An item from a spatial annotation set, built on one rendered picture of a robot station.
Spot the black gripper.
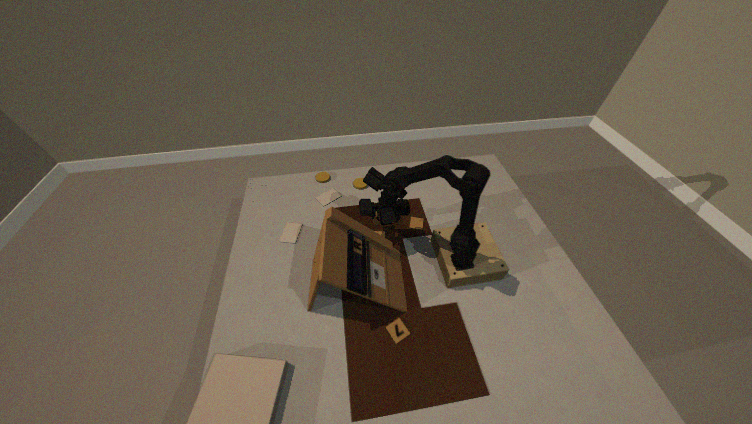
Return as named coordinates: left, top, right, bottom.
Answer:
left=359, top=191, right=410, bottom=219

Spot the yellow flat disc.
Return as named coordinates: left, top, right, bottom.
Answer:
left=353, top=178, right=368, bottom=189
left=315, top=172, right=330, bottom=183

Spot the white paper ticket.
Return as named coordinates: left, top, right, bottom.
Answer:
left=370, top=261, right=386, bottom=290

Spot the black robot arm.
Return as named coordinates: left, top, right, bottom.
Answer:
left=363, top=155, right=490, bottom=271

